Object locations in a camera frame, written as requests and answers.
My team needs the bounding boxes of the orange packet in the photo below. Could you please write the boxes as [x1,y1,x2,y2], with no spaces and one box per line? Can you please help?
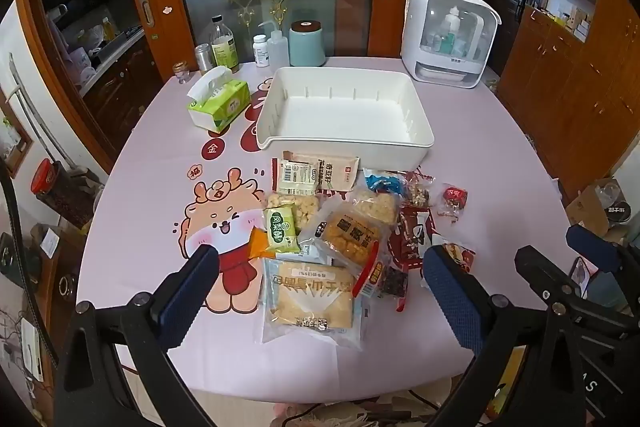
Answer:
[248,227,273,260]

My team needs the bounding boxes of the red white nut packet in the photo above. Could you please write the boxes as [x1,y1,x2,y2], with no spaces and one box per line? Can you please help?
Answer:
[430,242,476,273]

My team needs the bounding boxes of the blue snack packet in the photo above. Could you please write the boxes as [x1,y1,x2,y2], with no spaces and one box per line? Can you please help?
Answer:
[362,168,408,198]

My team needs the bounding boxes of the wooden shelf cabinet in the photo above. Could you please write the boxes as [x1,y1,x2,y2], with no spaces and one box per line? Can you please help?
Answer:
[497,0,640,202]

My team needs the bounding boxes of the red-lidded jar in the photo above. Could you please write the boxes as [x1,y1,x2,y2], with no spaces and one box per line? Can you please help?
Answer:
[30,158,96,228]

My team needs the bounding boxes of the clear rice puff cake packet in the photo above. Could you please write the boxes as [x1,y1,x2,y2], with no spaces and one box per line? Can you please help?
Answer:
[350,189,401,225]

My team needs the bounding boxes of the dark packet with yellow label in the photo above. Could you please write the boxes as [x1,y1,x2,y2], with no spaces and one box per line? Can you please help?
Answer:
[352,257,408,313]

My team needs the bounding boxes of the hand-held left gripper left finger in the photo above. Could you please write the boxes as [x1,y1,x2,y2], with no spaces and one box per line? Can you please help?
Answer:
[52,245,220,427]

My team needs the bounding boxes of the small red candy packet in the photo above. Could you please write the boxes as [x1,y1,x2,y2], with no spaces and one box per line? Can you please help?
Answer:
[437,186,469,223]

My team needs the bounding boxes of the clear yellow biscuit packet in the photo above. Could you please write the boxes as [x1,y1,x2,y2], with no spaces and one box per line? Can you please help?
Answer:
[310,202,396,278]

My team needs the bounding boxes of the clear plastic water bottle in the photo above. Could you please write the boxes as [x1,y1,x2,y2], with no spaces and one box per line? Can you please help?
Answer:
[209,16,240,72]

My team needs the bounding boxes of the white squeeze bottle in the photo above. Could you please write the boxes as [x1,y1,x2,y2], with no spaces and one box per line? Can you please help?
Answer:
[257,22,291,68]

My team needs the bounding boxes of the beige cracker packet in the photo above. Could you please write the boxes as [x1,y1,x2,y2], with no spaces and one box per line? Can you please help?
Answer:
[282,151,361,188]

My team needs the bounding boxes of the metal can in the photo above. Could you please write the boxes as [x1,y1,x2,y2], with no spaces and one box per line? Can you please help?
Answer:
[195,43,216,75]

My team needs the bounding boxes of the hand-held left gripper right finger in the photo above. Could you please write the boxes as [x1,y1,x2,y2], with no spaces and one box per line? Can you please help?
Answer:
[422,244,591,427]

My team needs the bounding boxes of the dark red packet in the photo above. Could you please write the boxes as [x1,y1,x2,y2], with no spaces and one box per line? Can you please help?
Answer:
[395,207,433,255]
[387,249,426,275]

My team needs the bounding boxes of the teal canister with brown lid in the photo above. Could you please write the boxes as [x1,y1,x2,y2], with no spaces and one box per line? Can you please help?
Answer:
[289,21,326,68]

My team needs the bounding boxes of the green tissue pack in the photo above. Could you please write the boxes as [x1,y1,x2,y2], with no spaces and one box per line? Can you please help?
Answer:
[187,67,251,132]

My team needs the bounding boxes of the white plastic bin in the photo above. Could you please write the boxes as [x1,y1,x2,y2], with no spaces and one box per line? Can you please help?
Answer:
[255,67,435,170]

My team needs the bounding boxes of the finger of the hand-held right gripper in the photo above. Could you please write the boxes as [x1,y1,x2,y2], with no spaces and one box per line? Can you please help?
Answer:
[566,224,640,278]
[515,246,640,343]

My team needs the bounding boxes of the white countertop appliance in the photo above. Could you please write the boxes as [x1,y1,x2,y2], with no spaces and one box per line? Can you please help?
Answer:
[400,0,501,85]

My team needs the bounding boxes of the clear nut bar packet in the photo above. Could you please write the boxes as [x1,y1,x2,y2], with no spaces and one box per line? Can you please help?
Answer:
[400,172,436,208]

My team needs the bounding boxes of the large clear cracker packet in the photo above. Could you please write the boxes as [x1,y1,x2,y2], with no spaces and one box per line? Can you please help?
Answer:
[261,257,373,350]

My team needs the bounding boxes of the white dropper bottle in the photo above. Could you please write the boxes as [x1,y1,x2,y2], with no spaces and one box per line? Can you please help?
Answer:
[440,7,461,48]

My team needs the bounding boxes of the cardboard box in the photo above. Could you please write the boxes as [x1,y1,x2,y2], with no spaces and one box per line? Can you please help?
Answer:
[565,179,626,238]

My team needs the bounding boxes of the small green packet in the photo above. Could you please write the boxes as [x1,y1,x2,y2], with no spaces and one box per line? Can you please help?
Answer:
[263,203,301,255]

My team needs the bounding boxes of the white pill bottle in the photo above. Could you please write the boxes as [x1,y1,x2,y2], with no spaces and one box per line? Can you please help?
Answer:
[252,34,271,68]

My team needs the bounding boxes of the clear packet of round puffs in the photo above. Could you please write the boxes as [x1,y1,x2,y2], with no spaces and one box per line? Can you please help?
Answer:
[265,192,321,233]

